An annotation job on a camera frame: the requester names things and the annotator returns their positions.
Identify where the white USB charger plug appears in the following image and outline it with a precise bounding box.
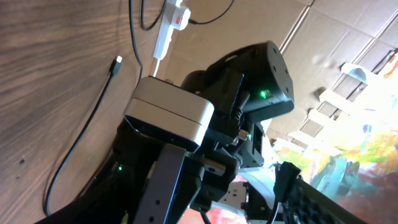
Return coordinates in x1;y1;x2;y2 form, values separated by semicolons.
167;5;191;30

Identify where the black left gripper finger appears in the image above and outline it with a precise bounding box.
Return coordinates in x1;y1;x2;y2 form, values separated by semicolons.
273;162;365;224

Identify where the white power strip cord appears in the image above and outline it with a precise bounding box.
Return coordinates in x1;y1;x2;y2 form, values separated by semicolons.
151;58;162;78

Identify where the black USB charging cable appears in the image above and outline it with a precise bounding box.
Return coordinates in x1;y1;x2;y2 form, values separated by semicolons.
43;0;236;217

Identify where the white power strip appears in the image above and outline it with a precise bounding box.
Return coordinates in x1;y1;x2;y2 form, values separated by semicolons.
154;0;185;60

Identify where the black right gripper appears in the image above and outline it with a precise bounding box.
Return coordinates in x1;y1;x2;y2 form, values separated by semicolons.
41;119;239;223

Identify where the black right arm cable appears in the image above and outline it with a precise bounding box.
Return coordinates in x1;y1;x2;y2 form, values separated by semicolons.
231;90;251;147

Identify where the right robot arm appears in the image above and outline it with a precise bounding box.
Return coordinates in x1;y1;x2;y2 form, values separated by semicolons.
44;41;295;223

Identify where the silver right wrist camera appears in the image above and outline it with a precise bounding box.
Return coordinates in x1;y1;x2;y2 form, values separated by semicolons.
124;77;215;152

